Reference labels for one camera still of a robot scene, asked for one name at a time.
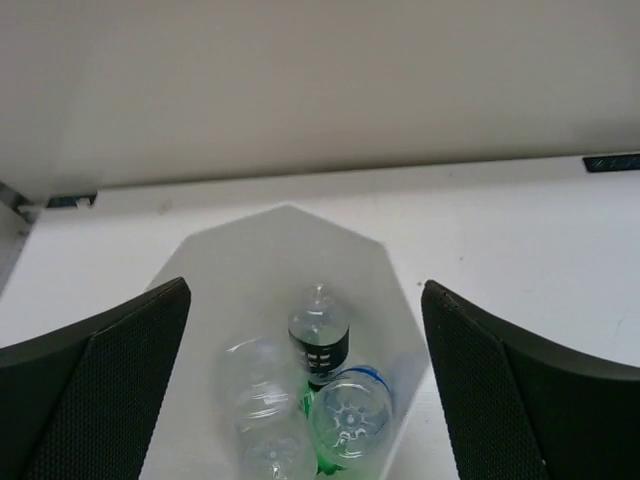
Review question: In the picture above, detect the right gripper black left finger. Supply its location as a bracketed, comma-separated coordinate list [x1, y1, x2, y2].
[1, 277, 191, 479]

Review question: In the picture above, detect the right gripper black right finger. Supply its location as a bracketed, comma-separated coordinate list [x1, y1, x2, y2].
[421, 280, 639, 479]

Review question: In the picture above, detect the white octagonal plastic bin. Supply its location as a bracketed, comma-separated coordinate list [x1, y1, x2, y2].
[142, 205, 430, 479]

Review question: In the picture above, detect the clear crumpled plastic bottle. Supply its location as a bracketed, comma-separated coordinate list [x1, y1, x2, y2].
[214, 335, 317, 479]

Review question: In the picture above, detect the green plastic bottle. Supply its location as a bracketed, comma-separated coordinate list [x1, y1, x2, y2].
[299, 382, 345, 476]

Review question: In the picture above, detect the clear bottle, black label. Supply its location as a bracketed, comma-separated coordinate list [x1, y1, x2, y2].
[288, 283, 351, 389]

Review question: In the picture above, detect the dark bracket at corner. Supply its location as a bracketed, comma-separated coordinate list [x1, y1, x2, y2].
[46, 192, 98, 209]

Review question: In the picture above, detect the black bracket on wall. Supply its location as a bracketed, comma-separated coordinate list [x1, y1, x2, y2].
[583, 154, 640, 173]

